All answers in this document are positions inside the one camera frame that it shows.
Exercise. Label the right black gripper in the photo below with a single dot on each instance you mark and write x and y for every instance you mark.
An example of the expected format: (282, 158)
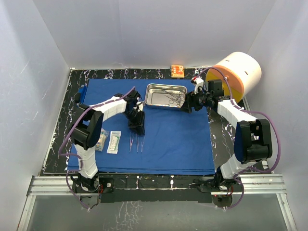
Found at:
(191, 101)

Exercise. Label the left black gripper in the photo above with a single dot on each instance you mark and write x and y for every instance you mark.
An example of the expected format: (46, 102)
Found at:
(138, 127)

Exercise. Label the metal instrument tray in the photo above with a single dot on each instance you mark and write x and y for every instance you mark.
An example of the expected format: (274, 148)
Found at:
(155, 98)

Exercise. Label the green packaged surgical supplies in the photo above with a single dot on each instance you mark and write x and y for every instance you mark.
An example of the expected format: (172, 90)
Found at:
(102, 139)

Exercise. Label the white suture packet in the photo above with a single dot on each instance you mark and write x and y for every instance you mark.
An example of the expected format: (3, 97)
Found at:
(114, 142)

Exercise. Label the blue surgical drape cloth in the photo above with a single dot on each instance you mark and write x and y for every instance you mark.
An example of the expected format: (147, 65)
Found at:
(176, 143)

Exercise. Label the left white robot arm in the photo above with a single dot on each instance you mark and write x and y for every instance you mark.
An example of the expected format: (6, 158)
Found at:
(86, 130)

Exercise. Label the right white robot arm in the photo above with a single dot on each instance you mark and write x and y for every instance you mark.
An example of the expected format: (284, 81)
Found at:
(252, 142)

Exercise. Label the steel surgical scissors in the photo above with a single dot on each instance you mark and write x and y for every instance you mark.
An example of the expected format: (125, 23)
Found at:
(175, 98)

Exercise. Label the small orange circuit board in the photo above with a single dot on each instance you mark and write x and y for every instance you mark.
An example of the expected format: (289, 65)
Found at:
(177, 71)

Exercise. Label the small blue plastic tool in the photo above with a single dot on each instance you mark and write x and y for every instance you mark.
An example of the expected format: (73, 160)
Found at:
(80, 95)

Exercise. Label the white cylindrical drawer container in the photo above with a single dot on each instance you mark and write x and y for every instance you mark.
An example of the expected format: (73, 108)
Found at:
(242, 71)

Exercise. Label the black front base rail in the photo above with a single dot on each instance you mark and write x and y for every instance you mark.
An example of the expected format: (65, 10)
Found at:
(111, 188)

